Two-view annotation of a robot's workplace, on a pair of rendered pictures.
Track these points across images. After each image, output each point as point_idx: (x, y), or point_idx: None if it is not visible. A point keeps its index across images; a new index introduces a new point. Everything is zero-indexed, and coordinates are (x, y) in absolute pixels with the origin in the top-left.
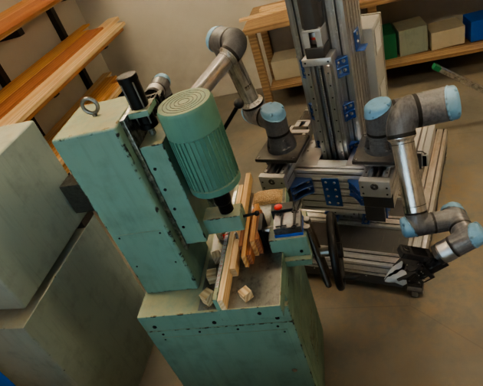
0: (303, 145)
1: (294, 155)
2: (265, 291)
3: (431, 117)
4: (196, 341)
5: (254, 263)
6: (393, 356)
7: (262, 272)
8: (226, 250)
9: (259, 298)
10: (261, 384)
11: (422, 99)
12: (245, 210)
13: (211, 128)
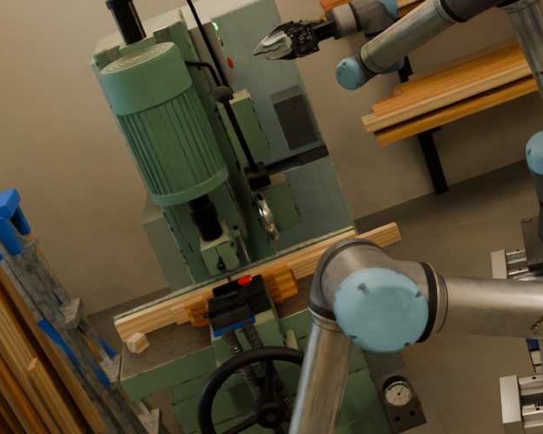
0: None
1: None
2: (146, 359)
3: (328, 305)
4: None
5: (199, 327)
6: None
7: (181, 342)
8: (203, 287)
9: (135, 359)
10: None
11: (334, 260)
12: (302, 266)
13: (127, 108)
